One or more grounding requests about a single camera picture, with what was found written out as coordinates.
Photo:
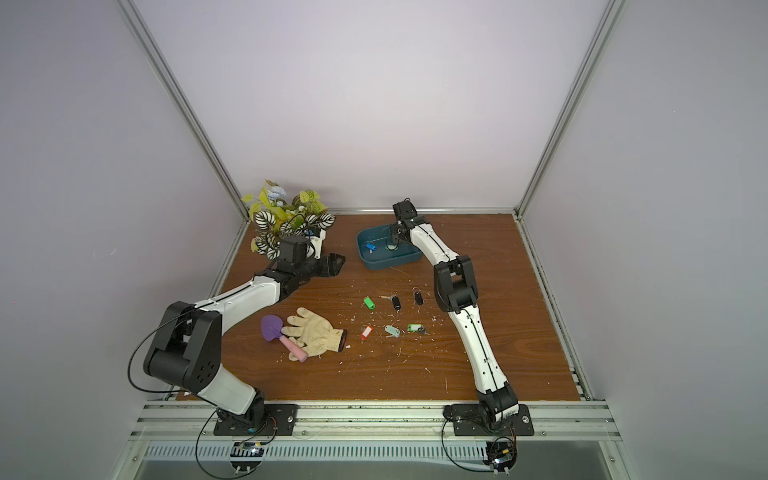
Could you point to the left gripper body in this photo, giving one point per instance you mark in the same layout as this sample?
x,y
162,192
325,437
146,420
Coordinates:
x,y
320,267

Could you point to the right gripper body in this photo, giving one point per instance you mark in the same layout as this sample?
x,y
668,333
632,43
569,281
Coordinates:
x,y
395,234

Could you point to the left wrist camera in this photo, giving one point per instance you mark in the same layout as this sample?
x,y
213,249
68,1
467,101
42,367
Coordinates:
x,y
316,237

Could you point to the right electronics board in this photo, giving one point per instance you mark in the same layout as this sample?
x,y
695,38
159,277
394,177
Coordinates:
x,y
501,454

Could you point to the pale teal tag key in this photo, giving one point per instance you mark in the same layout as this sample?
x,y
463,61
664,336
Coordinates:
x,y
393,331

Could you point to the electronics board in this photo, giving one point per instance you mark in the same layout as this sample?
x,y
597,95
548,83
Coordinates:
x,y
245,457
501,454

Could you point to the purple pink garden trowel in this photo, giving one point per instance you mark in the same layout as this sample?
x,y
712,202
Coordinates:
x,y
272,330

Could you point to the red tag key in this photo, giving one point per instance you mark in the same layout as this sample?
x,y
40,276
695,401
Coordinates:
x,y
366,332

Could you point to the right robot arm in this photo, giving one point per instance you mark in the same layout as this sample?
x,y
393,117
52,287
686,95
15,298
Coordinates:
x,y
456,293

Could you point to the aluminium front rail frame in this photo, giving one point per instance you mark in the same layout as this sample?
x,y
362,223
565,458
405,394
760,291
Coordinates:
x,y
378,431

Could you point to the beige work glove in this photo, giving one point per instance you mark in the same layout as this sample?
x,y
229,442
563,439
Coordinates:
x,y
313,333

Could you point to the artificial potted plant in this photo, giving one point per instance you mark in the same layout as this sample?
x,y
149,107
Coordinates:
x,y
275,216

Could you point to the teal plastic storage box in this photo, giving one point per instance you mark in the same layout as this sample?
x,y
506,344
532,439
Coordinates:
x,y
385,256

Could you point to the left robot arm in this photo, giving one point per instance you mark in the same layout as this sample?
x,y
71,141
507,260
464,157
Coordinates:
x,y
186,348

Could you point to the left electronics board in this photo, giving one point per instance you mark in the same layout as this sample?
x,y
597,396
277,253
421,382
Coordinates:
x,y
245,457

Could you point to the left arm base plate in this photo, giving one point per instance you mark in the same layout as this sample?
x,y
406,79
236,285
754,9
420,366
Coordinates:
x,y
263,419

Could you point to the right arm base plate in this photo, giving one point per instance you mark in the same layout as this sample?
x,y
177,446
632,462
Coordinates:
x,y
473,419

